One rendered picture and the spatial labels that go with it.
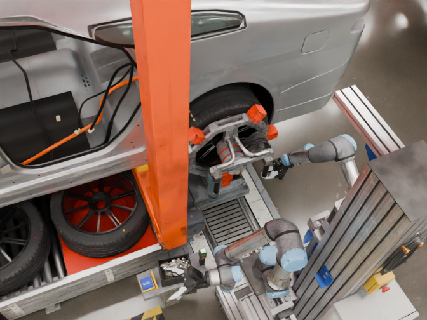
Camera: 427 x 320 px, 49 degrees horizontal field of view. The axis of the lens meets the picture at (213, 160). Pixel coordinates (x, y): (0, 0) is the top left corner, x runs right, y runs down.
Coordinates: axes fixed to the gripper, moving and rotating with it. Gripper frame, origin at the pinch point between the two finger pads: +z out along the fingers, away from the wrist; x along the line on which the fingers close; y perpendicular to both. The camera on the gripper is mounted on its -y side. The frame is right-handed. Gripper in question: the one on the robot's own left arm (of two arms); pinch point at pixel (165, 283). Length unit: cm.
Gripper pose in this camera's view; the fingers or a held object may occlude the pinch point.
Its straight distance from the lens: 222.8
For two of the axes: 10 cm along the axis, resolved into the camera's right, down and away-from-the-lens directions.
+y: -0.2, 6.6, 7.5
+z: -9.8, 1.3, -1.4
